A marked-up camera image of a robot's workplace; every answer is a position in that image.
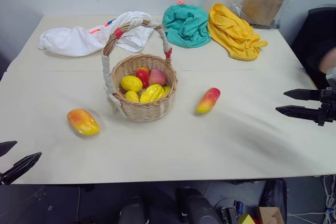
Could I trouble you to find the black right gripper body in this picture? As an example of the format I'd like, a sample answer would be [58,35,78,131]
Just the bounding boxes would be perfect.
[317,87,336,127]

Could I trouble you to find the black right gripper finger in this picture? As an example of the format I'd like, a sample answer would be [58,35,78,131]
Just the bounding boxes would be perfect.
[275,105,322,124]
[282,89,322,102]

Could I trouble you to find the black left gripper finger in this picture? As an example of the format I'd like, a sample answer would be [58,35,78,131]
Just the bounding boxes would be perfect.
[0,141,18,157]
[1,152,42,185]

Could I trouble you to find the peach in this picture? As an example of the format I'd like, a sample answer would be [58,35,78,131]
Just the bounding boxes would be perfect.
[148,68,167,87]

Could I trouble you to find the yellow starfruit toy fruit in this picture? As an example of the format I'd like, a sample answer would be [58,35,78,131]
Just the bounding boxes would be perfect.
[139,84,165,103]

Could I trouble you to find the red yellow apple toy fruit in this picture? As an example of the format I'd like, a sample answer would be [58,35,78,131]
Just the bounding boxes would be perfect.
[135,67,150,88]

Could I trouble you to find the black chair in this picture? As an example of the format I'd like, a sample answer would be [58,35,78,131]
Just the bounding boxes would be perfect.
[290,6,336,91]

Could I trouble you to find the wide orange yellow toy mango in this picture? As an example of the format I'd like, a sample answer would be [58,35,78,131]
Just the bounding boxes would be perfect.
[67,108,101,137]

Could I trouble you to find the black bag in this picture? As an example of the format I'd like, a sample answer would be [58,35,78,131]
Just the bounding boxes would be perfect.
[259,179,288,209]

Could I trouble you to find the yellow crumpled cloth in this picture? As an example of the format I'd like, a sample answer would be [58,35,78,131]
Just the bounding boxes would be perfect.
[207,3,268,62]

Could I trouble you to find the slim red yellow toy mango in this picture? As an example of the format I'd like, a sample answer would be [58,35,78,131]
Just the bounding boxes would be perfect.
[195,87,221,115]

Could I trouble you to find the brown cardboard in plastic bag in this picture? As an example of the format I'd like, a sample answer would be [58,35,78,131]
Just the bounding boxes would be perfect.
[232,0,291,29]

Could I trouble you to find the brown cardboard box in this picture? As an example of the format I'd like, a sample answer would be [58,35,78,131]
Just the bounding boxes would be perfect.
[258,206,284,224]

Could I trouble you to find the small dark rounded shape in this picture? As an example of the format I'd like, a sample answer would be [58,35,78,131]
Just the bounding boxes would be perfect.
[119,196,145,224]

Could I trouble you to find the yellow block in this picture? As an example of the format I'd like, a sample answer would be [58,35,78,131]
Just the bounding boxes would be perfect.
[237,213,257,224]

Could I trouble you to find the white crumpled cloth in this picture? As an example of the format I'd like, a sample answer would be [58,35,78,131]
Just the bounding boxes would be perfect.
[38,11,155,57]

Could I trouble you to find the teal crumpled cloth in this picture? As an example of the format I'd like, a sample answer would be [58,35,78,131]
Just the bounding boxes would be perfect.
[162,4,212,48]

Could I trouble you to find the large dark rounded shape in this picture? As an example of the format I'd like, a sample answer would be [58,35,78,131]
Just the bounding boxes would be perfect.
[175,187,224,224]

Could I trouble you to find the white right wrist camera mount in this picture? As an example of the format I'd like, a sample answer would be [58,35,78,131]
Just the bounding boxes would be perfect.
[325,68,336,90]

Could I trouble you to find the white cables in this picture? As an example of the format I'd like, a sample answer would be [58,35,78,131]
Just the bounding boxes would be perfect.
[321,175,336,224]

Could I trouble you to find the black device with wires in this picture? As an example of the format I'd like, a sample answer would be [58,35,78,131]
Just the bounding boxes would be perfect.
[220,200,245,224]

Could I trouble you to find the wicker basket with handle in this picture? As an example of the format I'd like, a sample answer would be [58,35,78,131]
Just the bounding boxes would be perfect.
[101,18,178,122]

